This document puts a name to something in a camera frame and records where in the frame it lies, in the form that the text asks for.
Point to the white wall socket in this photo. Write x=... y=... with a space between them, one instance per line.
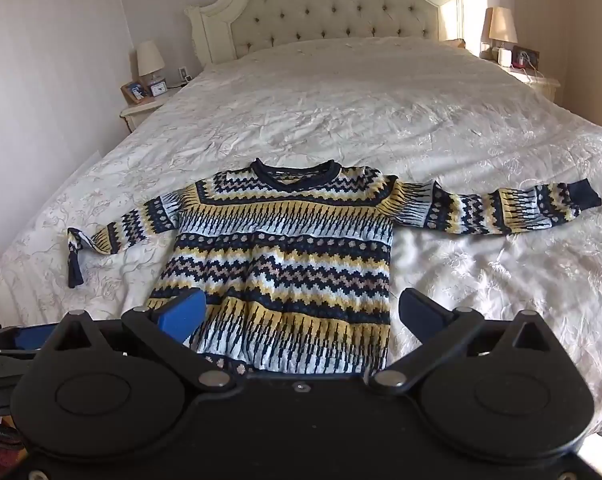
x=183 y=74

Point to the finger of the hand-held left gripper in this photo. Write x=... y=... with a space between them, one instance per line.
x=28 y=337

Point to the small white device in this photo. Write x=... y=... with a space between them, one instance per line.
x=504 y=56

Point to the dark framed device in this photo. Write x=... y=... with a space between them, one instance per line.
x=527 y=55

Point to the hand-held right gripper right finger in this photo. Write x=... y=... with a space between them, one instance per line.
x=420 y=309

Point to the bed with white bedspread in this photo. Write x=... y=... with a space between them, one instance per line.
x=361 y=110

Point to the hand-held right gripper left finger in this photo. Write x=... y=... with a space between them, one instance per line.
x=181 y=310

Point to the small white alarm clock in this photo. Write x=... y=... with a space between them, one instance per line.
x=157 y=89

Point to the cream nightstand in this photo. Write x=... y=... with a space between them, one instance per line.
x=142 y=108
x=537 y=81

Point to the wooden photo frame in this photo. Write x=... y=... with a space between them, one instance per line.
x=133 y=91

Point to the cream shade table lamp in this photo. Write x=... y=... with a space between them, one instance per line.
x=502 y=25
x=149 y=59

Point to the navy yellow patterned knit sweater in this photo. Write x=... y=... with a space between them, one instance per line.
x=291 y=270

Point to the cream tufted headboard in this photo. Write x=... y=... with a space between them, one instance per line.
x=341 y=7

